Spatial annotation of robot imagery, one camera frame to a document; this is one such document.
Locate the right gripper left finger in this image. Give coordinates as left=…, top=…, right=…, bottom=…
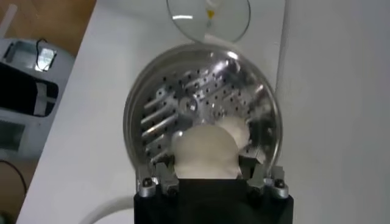
left=136, top=155, right=180, bottom=198

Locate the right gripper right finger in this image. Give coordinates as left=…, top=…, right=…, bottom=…
left=238, top=155, right=289, bottom=199

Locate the white steamed baozi bun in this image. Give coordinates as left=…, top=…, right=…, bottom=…
left=218, top=117, right=251, bottom=152
left=171, top=124, right=240, bottom=180

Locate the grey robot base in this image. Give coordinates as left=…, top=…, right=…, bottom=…
left=0, top=38, right=76, bottom=161

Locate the stainless steel steamer basket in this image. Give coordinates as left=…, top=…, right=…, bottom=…
left=122, top=42, right=283, bottom=183

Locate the white round plate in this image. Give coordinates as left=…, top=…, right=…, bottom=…
left=77, top=195, right=135, bottom=224

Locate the glass lid with white handle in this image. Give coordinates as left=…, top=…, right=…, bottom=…
left=166, top=0, right=251, bottom=43

